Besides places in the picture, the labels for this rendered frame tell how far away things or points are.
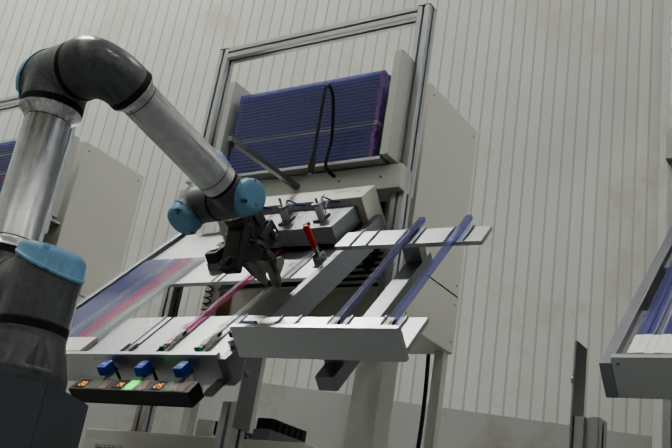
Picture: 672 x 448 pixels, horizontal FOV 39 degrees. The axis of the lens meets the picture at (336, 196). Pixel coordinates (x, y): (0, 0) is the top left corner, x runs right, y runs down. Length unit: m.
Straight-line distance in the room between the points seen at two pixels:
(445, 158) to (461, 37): 3.30
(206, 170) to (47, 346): 0.50
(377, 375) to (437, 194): 1.00
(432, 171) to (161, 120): 1.12
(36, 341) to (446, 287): 1.48
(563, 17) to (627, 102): 0.70
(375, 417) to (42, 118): 0.82
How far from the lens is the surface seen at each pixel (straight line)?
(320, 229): 2.32
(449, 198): 2.78
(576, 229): 5.51
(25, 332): 1.53
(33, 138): 1.77
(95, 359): 2.17
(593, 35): 6.12
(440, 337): 2.69
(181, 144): 1.80
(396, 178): 2.45
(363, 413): 1.81
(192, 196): 1.96
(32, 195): 1.73
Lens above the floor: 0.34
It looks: 22 degrees up
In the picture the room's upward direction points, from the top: 10 degrees clockwise
